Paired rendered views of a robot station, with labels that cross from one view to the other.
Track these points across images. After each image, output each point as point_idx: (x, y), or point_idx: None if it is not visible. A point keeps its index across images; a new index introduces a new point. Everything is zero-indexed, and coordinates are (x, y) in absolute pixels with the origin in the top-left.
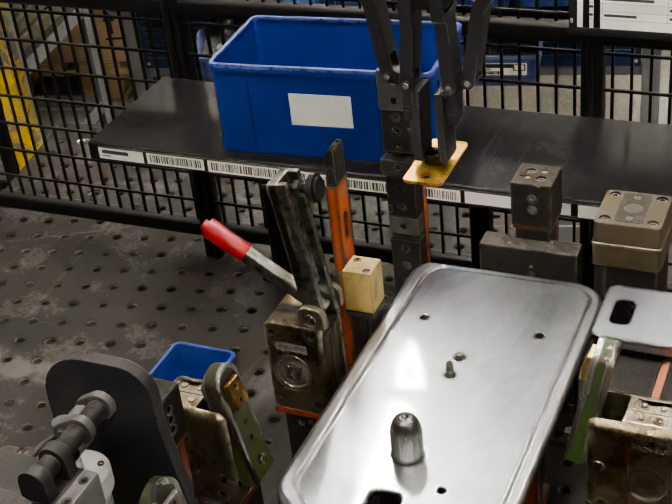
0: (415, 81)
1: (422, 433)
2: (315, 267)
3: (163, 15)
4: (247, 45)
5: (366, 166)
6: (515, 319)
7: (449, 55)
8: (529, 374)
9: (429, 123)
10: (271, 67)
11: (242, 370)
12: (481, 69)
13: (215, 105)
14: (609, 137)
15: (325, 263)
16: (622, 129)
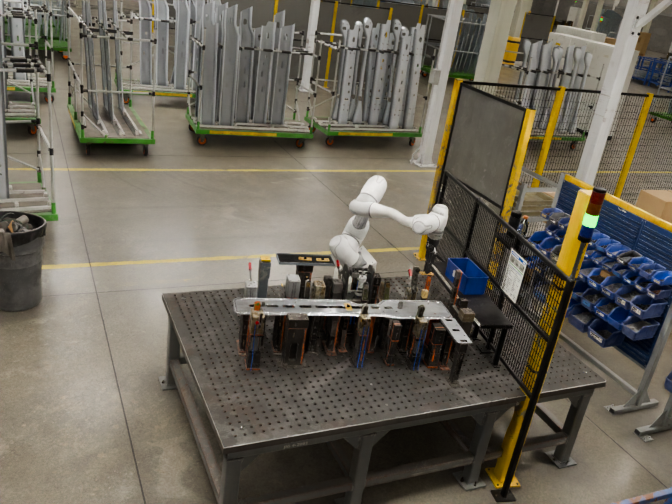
0: (427, 260)
1: (401, 305)
2: (415, 283)
3: (463, 251)
4: (462, 261)
5: None
6: (436, 311)
7: (429, 258)
8: (425, 314)
9: None
10: (453, 263)
11: None
12: (433, 263)
13: None
14: (492, 309)
15: (416, 283)
16: (496, 310)
